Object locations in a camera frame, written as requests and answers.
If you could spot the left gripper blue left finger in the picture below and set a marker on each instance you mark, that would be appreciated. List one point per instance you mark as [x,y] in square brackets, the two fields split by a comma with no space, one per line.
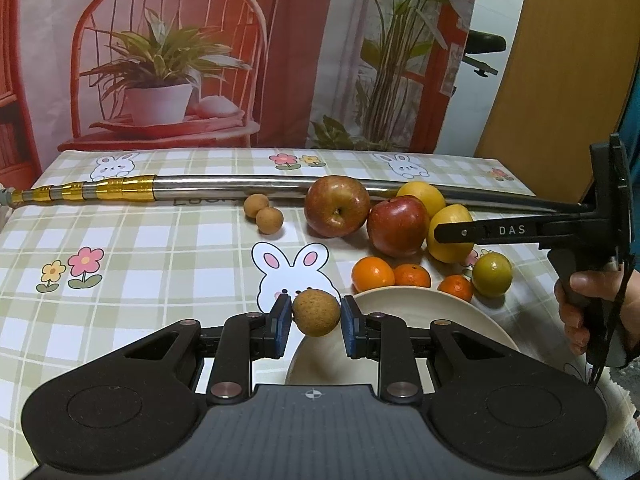
[243,339]

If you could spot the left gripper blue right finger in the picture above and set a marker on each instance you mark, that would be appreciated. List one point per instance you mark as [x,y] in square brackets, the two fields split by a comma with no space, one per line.
[350,327]

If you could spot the mandarin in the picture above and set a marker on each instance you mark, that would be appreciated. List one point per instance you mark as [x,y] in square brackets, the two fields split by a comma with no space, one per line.
[372,272]
[408,274]
[458,286]

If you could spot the brown longan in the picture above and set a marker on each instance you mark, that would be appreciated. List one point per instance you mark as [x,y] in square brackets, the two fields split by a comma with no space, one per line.
[269,220]
[255,203]
[315,312]

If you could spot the bright red apple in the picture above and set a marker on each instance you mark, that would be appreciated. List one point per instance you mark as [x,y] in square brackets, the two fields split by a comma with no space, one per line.
[397,226]

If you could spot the yellow lemon front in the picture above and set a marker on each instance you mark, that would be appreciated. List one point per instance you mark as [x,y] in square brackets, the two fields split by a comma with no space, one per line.
[449,253]

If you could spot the yellow lemon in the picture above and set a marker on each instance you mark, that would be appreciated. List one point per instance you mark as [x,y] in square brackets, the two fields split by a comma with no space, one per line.
[449,253]
[429,196]

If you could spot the dark red-brown apple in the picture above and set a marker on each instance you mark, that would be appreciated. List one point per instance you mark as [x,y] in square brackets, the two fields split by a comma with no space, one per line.
[336,206]

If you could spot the beige round plate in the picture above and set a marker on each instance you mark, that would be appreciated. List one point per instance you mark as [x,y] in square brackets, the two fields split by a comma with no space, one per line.
[390,313]

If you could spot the mandarin front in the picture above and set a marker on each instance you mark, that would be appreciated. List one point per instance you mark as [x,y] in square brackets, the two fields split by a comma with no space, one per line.
[458,286]

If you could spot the yellow-green round fruit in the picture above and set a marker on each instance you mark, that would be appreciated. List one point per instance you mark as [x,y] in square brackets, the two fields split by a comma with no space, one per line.
[492,275]

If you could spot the checkered bunny tablecloth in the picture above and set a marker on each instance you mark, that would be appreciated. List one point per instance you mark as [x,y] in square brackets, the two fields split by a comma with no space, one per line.
[78,282]

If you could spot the telescopic metal pole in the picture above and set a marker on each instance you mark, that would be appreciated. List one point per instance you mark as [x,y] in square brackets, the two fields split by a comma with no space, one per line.
[145,189]

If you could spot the wooden board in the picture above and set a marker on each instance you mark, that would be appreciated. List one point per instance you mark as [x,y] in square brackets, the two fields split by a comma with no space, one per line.
[565,86]

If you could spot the black exercise bike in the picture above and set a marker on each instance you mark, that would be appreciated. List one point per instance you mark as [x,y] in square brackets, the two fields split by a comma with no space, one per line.
[477,43]

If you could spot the printed room backdrop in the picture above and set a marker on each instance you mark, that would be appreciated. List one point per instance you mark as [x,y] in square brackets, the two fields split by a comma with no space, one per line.
[127,76]

